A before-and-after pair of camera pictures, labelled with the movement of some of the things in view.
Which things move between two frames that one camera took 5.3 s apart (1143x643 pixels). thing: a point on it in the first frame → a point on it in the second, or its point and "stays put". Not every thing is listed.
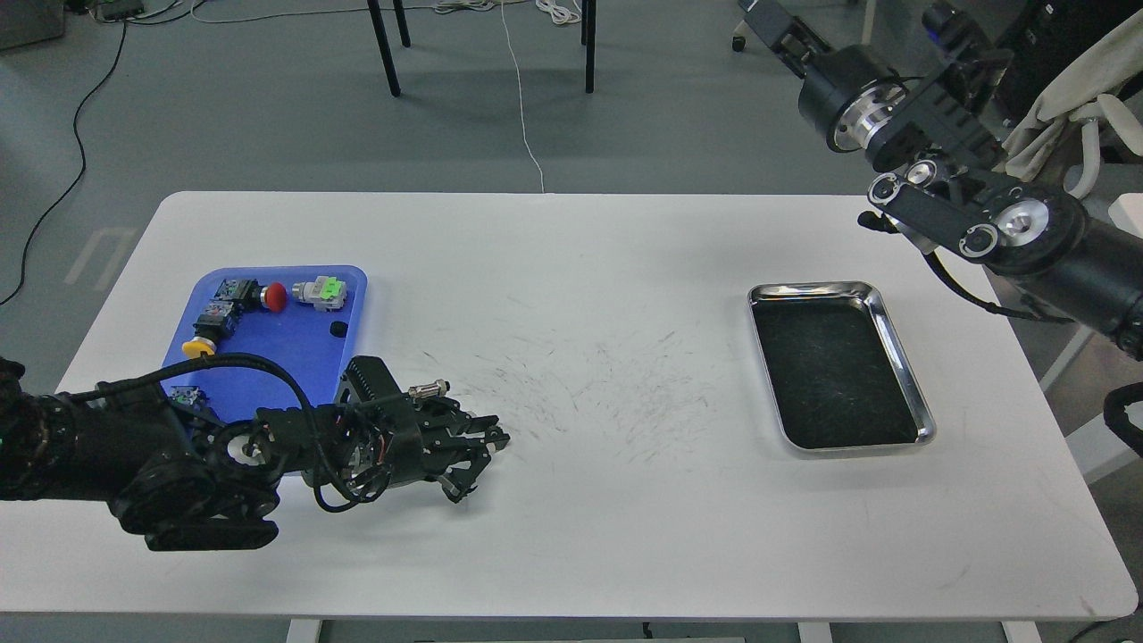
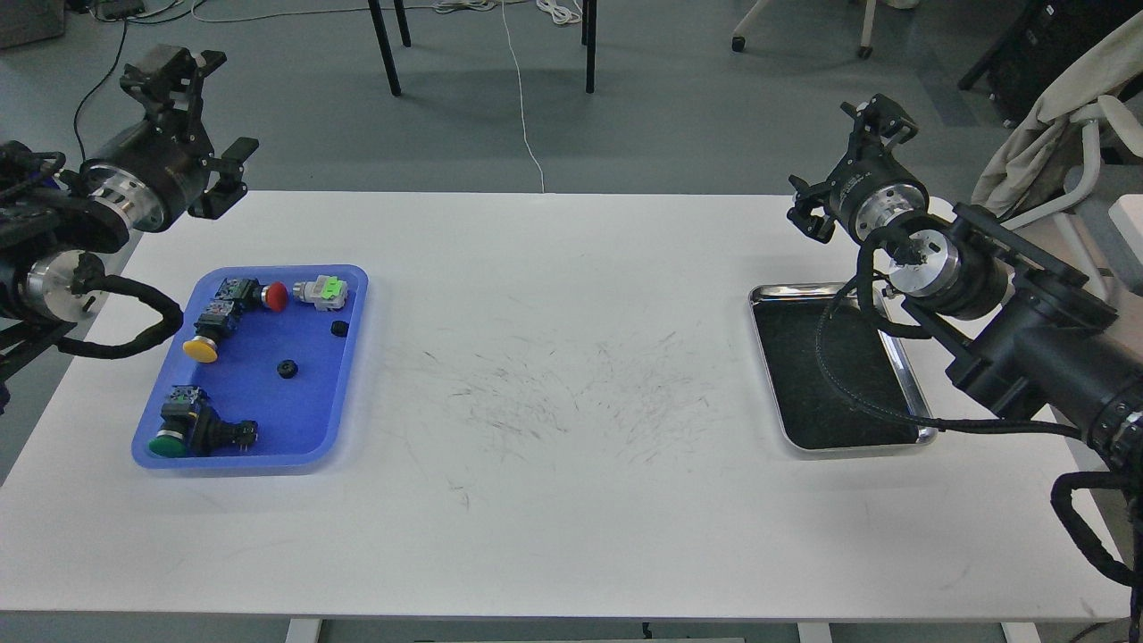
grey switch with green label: x=327 y=293 stays put
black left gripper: x=396 y=439 → x=152 y=172
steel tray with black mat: x=839 y=376 stays put
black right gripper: x=847 y=95 → x=873 y=189
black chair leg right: x=588 y=39 stays put
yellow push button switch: x=218 y=321 stays put
